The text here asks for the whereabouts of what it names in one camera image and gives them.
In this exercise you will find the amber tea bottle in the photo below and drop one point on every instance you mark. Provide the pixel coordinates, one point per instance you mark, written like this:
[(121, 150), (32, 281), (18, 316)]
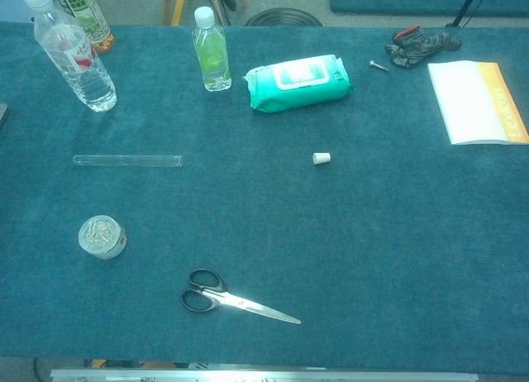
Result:
[(93, 22)]

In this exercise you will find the teal table cloth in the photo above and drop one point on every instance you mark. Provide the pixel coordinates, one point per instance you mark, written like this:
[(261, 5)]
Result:
[(289, 216)]

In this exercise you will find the yellow strip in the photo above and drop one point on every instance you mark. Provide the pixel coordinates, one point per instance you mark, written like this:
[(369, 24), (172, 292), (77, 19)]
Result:
[(178, 10)]

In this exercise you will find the green wet wipes pack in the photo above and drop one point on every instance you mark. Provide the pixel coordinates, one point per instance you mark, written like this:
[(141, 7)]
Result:
[(297, 94)]

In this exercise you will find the white rubber stopper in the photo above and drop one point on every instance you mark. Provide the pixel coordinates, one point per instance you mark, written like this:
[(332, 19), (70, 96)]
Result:
[(321, 158)]

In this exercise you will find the black tripod leg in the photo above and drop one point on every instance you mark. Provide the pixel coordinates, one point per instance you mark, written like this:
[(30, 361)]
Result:
[(467, 6)]

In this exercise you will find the small clear green-label bottle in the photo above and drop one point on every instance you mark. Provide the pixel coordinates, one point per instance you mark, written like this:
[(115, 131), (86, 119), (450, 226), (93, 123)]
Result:
[(211, 59)]

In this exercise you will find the metal bolt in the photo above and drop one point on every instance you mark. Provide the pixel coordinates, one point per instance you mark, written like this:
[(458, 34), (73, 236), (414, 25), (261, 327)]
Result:
[(378, 65)]

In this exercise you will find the round clear jar of screws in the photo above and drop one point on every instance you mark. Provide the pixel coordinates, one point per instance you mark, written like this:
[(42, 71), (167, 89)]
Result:
[(101, 237)]

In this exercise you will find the clear glass test tube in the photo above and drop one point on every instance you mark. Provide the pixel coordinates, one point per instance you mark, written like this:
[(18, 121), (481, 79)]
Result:
[(124, 160)]

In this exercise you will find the wooden frame leg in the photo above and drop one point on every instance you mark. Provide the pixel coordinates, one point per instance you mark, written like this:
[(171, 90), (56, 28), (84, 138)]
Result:
[(166, 6)]

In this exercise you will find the white orange book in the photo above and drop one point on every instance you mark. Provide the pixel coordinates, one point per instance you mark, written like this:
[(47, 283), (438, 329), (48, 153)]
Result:
[(467, 101)]

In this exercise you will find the grey black work glove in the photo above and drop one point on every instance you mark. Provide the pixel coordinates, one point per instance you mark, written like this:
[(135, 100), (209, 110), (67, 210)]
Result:
[(417, 47)]

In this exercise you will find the aluminium rail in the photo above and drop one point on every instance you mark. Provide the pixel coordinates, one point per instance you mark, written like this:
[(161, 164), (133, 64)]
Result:
[(264, 375)]

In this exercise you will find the large clear red-label water bottle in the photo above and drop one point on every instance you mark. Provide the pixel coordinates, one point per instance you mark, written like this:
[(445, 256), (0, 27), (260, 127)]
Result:
[(82, 76)]

